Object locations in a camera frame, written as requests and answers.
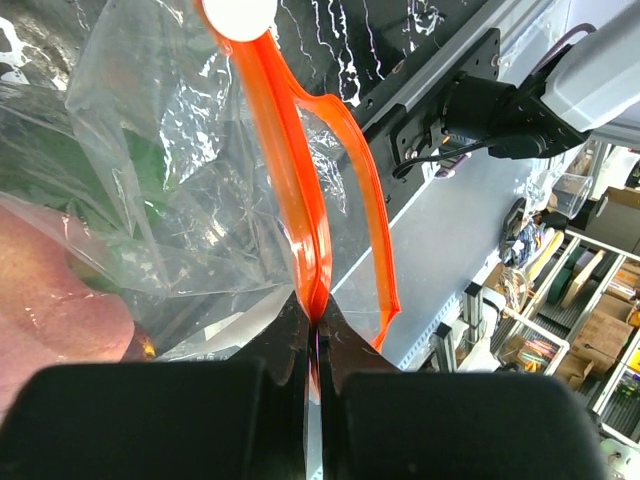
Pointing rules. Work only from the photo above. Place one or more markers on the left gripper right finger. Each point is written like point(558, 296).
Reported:
point(379, 422)

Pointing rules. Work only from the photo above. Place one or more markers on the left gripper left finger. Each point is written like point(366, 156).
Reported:
point(240, 418)

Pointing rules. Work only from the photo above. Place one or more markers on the pink fake peach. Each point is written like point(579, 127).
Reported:
point(48, 314)

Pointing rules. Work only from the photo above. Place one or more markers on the clear zip top bag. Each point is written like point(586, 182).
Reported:
point(270, 191)

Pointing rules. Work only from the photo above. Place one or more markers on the dark green fake vegetable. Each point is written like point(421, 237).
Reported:
point(46, 167)

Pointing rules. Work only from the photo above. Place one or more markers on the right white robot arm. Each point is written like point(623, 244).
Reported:
point(579, 89)

